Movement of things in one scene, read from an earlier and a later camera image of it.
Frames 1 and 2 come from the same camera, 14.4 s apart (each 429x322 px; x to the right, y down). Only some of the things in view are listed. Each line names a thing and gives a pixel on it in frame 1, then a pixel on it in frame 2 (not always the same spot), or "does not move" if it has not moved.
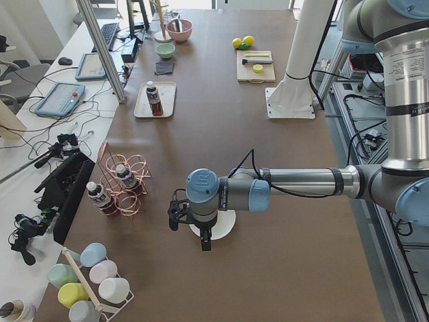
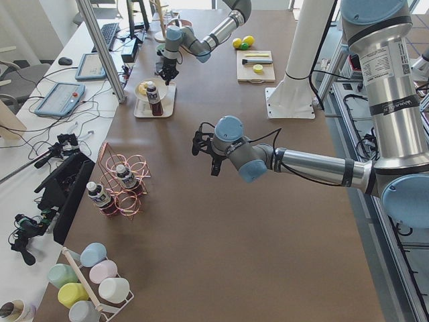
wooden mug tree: (161, 37) does not move
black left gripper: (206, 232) -> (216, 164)
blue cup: (92, 253) does not move
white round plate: (223, 226) -> (160, 86)
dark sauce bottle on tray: (155, 99) does not move
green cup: (59, 274) does not move
